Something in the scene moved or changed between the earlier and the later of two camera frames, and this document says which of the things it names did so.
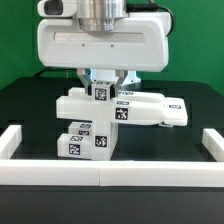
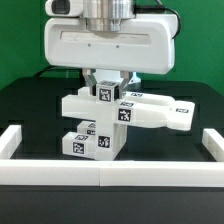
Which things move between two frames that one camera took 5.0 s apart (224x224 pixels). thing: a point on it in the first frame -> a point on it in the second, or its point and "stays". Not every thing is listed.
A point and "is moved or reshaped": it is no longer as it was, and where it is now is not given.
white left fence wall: (10, 140) stays
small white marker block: (81, 128) is moved or reshaped
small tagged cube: (102, 91) stays
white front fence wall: (112, 173) stays
